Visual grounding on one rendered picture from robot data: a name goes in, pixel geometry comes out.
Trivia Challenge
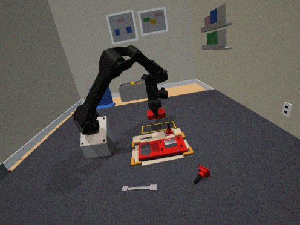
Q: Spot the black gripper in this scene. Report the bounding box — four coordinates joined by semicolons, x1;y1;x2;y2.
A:
146;86;162;117

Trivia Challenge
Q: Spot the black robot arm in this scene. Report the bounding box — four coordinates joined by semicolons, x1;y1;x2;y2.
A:
73;45;168;135

